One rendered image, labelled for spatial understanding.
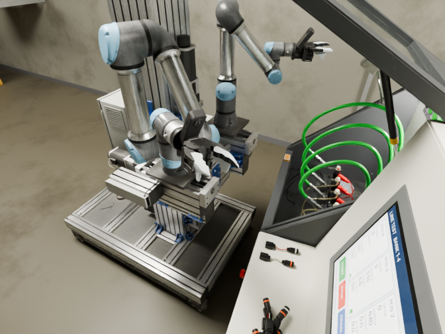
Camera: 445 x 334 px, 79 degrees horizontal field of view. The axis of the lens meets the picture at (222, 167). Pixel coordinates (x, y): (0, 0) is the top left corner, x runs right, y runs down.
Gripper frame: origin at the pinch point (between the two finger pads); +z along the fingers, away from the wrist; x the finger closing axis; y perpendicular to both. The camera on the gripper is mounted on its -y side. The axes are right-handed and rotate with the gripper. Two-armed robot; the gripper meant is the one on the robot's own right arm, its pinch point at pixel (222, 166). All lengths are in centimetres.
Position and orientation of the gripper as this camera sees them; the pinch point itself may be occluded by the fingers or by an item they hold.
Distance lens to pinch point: 65.0
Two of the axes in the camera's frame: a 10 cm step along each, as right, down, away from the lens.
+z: 5.8, 5.1, -6.4
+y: -1.1, 8.2, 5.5
